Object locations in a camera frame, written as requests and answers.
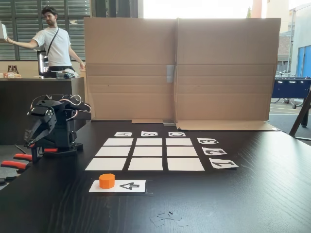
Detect round orange token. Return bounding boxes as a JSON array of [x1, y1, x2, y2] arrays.
[[99, 173, 115, 189]]

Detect white nine-square grid sheet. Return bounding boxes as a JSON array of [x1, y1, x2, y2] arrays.
[[85, 137, 206, 172]]

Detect black bar clamp orange trim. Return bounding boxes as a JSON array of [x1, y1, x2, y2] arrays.
[[24, 143, 60, 166]]

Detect dark wooden counter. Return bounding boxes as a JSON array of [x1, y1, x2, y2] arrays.
[[0, 77, 86, 146]]

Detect grey blue device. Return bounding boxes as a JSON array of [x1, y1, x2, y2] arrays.
[[56, 71, 73, 80]]

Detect black mini fridge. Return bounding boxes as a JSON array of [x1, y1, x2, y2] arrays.
[[36, 50, 51, 79]]

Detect white crumpled bag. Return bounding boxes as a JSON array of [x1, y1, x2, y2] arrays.
[[65, 68, 80, 78]]

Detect orange white carton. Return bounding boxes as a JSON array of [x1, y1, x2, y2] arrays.
[[0, 72, 22, 79]]

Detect person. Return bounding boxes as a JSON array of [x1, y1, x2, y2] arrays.
[[6, 6, 86, 72]]

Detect brown cardboard box panel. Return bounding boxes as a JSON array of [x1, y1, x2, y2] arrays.
[[83, 17, 179, 125], [174, 17, 282, 132]]

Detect white arrow paper sheet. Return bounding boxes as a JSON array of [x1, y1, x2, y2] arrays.
[[88, 179, 146, 194]]

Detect clear tape scraps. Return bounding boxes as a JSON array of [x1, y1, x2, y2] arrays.
[[149, 210, 190, 228]]

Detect number 3 paper sheet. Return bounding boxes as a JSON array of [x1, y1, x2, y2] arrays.
[[196, 137, 219, 145]]

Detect number 2 paper sheet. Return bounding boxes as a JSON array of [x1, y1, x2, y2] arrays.
[[202, 147, 228, 156]]

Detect number 1 paper sheet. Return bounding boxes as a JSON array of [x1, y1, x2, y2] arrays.
[[208, 157, 239, 170]]

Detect blue foosball table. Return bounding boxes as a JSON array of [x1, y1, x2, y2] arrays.
[[274, 76, 311, 109]]

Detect dark wooden stand leg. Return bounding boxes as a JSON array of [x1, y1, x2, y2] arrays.
[[289, 89, 311, 142]]

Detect orange handled black clamp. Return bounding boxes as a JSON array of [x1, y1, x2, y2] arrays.
[[0, 152, 34, 183]]

